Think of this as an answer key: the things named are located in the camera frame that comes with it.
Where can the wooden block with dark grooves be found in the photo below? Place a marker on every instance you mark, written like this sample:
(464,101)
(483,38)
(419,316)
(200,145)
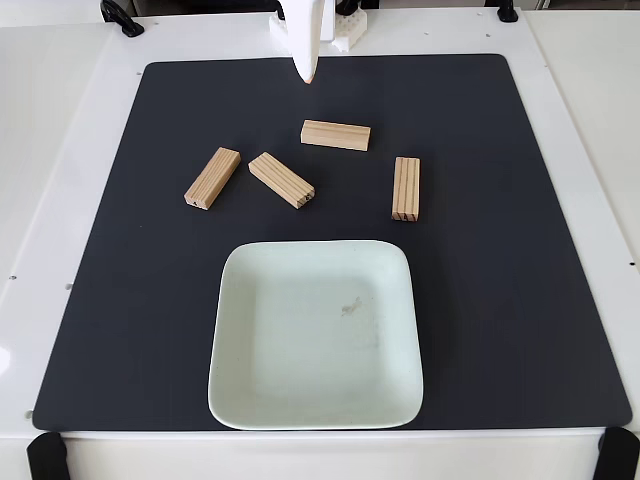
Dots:
(406,190)

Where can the grooved wooden block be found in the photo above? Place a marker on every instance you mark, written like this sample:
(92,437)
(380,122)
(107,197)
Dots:
(280,180)
(212,179)

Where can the black base clamp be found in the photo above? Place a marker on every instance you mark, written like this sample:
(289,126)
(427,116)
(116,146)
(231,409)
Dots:
(346,6)

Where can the black rubber mat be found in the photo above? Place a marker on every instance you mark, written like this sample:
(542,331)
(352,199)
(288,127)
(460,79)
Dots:
(150,300)

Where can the pale green square plate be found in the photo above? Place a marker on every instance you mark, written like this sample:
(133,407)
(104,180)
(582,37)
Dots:
(315,350)

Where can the black table clamp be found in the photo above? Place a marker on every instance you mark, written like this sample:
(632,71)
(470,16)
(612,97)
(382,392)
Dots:
(46,457)
(125,22)
(506,12)
(620,455)

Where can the wooden block with stepped edge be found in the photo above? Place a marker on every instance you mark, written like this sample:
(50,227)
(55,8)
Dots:
(335,136)

